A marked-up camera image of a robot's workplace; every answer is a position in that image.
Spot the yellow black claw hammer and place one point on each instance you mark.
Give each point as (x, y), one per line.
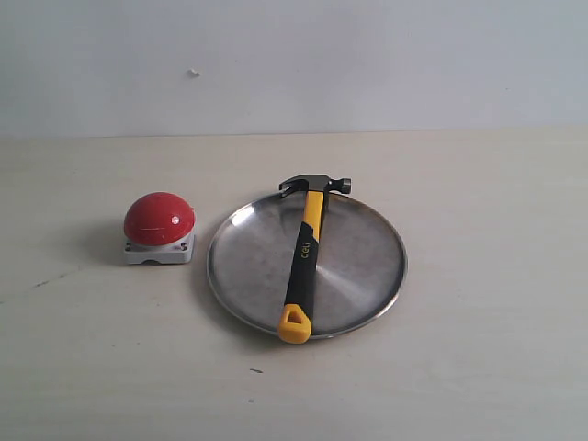
(295, 323)

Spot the round stainless steel plate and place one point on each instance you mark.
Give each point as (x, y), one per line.
(361, 264)

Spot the red dome push button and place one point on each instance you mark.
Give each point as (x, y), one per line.
(159, 227)

